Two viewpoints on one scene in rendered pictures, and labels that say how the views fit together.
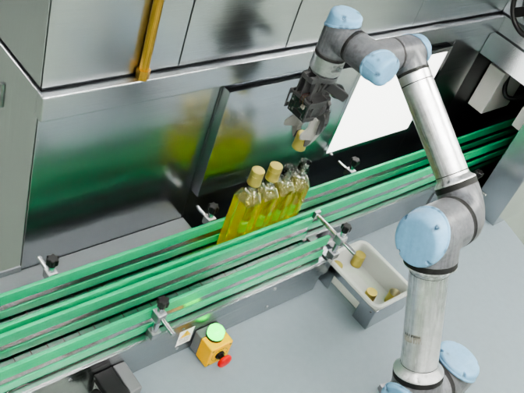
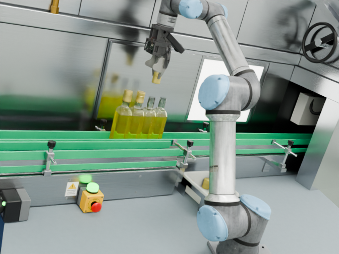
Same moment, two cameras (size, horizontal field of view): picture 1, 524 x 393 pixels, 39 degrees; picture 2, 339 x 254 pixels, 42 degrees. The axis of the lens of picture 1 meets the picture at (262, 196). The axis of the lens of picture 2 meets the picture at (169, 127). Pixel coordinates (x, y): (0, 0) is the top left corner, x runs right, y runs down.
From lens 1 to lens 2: 88 cm
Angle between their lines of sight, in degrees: 24
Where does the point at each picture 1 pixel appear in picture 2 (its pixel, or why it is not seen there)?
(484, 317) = (296, 227)
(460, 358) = (256, 202)
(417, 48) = (217, 6)
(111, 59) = not seen: outside the picture
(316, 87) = (160, 33)
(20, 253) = not seen: outside the picture
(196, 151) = (95, 86)
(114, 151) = (38, 65)
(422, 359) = (220, 183)
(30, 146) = not seen: outside the picture
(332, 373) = (175, 231)
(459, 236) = (237, 89)
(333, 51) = (167, 7)
